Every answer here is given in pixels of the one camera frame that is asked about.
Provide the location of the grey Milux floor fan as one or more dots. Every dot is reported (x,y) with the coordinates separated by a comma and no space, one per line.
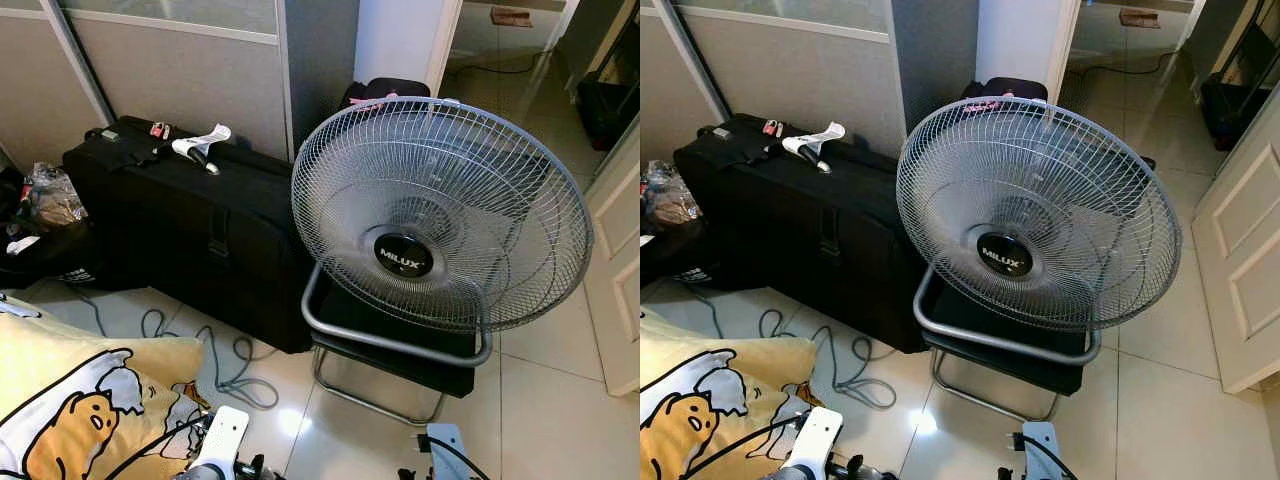
(403,255)
(1003,253)

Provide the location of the black backpack with pink trim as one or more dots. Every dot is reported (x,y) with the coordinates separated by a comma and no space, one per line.
(395,88)
(1005,87)

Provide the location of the black cloth bag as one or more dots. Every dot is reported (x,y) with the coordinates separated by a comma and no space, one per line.
(40,265)
(665,260)

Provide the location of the white paper luggage tag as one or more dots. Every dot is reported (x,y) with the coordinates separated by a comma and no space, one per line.
(825,135)
(205,138)

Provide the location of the black soft suitcase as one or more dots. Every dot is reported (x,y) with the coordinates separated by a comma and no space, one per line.
(170,225)
(780,230)

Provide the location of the black stool with chrome frame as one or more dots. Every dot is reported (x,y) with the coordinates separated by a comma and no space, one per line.
(400,372)
(1010,368)

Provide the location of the white panelled door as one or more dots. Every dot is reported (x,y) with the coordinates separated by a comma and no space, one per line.
(1240,250)
(615,250)

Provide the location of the black hallway luggage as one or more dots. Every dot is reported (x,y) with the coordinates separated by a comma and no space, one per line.
(1225,110)
(605,108)

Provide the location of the brown slipper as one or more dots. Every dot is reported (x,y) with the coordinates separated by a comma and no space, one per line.
(511,16)
(1140,17)

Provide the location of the yellow cartoon egg blanket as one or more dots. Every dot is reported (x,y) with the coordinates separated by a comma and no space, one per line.
(700,360)
(60,360)

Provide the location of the clear plastic bag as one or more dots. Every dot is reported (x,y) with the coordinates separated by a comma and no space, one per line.
(50,200)
(668,200)

